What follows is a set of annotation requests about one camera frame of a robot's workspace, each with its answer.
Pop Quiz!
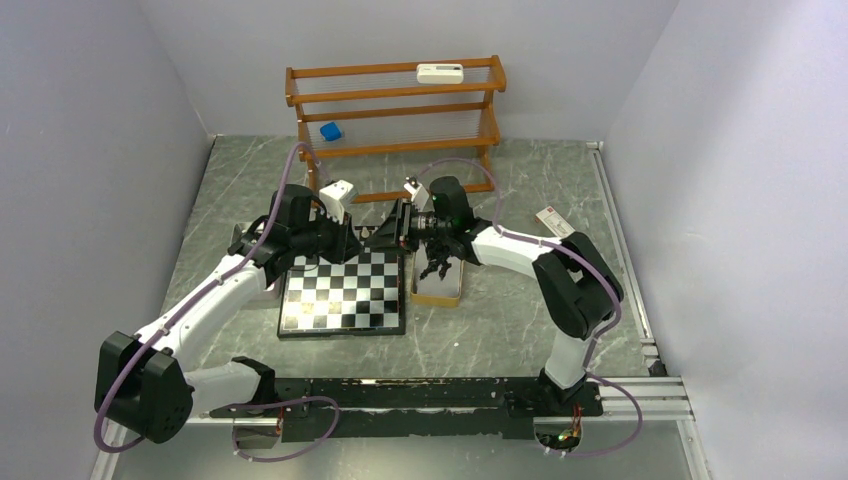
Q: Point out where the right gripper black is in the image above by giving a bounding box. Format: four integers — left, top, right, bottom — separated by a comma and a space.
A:
363, 198, 451, 255

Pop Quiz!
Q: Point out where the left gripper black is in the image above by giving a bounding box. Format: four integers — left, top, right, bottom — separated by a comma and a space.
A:
291, 205, 364, 265

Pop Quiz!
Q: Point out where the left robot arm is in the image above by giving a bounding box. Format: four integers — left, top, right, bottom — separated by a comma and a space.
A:
94, 180, 361, 451

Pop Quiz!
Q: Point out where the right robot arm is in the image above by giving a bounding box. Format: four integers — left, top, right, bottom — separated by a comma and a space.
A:
365, 176, 624, 414

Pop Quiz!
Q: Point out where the black chess pieces pile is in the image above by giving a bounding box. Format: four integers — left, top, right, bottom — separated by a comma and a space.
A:
418, 238, 465, 281

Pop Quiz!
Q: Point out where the black white chess board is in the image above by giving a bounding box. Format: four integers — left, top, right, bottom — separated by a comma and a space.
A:
277, 248, 406, 340

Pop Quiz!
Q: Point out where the gold metal tin tray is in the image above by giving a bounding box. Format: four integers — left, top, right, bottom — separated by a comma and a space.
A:
410, 248, 465, 308

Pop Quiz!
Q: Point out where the pink metal tin tray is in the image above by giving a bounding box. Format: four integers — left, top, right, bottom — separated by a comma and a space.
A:
229, 222, 284, 310

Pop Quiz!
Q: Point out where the wooden two-tier shelf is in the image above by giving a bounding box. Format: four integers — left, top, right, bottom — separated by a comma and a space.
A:
284, 55, 507, 189

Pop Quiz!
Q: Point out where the blue block on shelf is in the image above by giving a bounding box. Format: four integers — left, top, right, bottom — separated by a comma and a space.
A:
319, 122, 344, 142

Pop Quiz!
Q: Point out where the small red white card box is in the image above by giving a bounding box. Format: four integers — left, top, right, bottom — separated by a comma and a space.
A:
534, 206, 576, 238

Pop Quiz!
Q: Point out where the white box on shelf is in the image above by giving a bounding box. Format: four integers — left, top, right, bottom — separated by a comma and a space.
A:
415, 63, 465, 85

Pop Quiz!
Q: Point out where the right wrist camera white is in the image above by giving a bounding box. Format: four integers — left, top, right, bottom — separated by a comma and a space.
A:
404, 176, 430, 211

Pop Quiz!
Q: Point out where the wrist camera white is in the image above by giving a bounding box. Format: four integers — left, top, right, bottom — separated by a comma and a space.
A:
404, 176, 430, 211
318, 180, 358, 224

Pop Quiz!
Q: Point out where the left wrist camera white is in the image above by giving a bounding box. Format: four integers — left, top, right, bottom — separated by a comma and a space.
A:
318, 180, 358, 224

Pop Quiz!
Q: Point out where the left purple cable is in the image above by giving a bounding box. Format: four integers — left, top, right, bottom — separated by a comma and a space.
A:
93, 141, 341, 464

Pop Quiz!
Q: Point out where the purple cable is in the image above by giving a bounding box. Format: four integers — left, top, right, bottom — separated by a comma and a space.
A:
93, 141, 341, 464
413, 157, 644, 460

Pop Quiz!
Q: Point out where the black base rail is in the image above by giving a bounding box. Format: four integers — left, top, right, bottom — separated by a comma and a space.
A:
209, 377, 604, 442

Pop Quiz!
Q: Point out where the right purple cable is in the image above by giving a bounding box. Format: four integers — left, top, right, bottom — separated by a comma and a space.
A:
413, 157, 644, 460

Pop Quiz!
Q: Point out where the aluminium frame rail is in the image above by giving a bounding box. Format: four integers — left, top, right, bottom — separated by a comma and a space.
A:
89, 337, 713, 480

